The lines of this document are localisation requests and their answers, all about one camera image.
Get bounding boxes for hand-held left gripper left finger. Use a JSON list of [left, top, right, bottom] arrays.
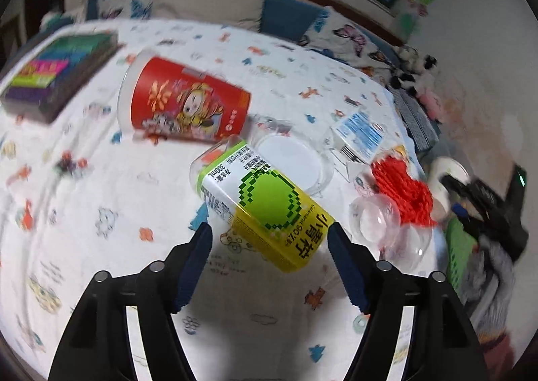
[[48, 221, 214, 381]]

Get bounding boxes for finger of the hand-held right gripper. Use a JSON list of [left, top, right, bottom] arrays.
[[441, 174, 484, 207], [451, 202, 484, 230]]

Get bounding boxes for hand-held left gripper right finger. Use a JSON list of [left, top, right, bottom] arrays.
[[327, 221, 490, 381]]

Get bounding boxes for green plastic basket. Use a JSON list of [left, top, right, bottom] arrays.
[[446, 219, 480, 298]]

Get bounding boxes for yellow green drink bottle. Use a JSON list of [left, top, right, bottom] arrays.
[[189, 134, 337, 273]]

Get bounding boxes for white blue carton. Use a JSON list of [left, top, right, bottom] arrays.
[[330, 109, 385, 182]]

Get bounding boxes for red paper cup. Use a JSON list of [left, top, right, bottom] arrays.
[[118, 49, 252, 144]]

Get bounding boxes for clear plastic balls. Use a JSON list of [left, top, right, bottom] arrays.
[[349, 194, 402, 249]]

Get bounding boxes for red mesh net bag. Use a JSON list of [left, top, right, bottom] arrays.
[[370, 152, 434, 228]]

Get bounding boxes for clear plastic cup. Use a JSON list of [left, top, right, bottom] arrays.
[[378, 221, 433, 270]]

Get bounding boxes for grey cloth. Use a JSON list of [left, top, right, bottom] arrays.
[[462, 234, 517, 340]]

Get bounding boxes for striped cloth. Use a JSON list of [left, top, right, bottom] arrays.
[[393, 89, 440, 151]]

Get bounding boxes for pink plush toy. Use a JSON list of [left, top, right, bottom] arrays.
[[416, 87, 443, 114]]

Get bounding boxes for clear round plastic lid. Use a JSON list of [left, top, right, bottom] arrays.
[[252, 129, 335, 197]]

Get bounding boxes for printed bedsheet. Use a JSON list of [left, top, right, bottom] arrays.
[[0, 20, 425, 381]]

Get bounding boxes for black white plush toy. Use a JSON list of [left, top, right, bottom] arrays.
[[389, 45, 440, 92]]

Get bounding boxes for butterfly print blanket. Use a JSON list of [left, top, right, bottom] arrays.
[[300, 7, 404, 75]]

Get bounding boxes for blue pillow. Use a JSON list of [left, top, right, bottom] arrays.
[[261, 0, 333, 43]]

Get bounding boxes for colourful flat box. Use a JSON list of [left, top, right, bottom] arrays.
[[0, 31, 122, 125]]

